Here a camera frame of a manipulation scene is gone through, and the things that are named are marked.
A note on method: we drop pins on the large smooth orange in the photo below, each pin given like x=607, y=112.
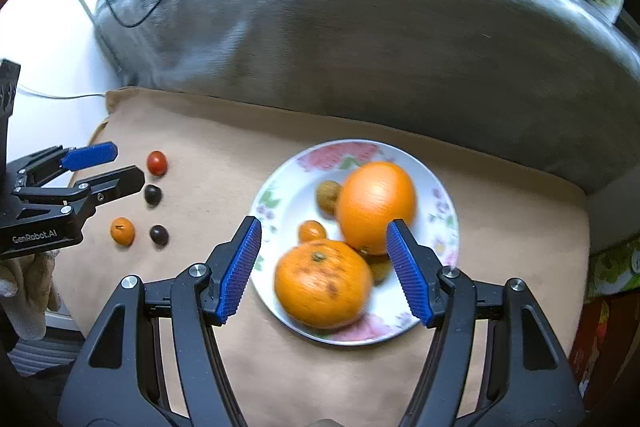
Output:
x=372, y=207

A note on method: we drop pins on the red cherry tomato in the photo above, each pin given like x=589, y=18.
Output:
x=157, y=163

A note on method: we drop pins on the grey cushion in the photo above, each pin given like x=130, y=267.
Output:
x=375, y=32

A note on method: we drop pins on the spotted orange mandarin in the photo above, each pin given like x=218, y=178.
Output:
x=320, y=287

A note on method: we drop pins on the beige mat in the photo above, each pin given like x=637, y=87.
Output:
x=200, y=142

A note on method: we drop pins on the green box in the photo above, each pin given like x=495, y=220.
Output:
x=615, y=267

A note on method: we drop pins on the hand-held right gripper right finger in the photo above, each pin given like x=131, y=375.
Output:
x=410, y=277

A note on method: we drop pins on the yellow cherry tomato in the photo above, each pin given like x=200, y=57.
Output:
x=381, y=269
x=327, y=197

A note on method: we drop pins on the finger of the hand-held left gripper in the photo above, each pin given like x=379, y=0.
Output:
x=90, y=156
x=117, y=182

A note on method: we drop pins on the red box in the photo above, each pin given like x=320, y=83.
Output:
x=595, y=347

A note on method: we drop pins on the small orange kumquat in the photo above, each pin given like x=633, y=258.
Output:
x=122, y=232
x=311, y=232

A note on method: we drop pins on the person's left hand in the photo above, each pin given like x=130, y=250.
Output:
x=32, y=292

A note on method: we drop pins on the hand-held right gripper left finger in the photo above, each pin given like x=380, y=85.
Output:
x=235, y=277

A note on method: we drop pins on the white floral plate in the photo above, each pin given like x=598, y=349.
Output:
x=287, y=192

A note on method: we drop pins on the dark purple cherry tomato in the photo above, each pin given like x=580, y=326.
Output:
x=159, y=235
x=152, y=195

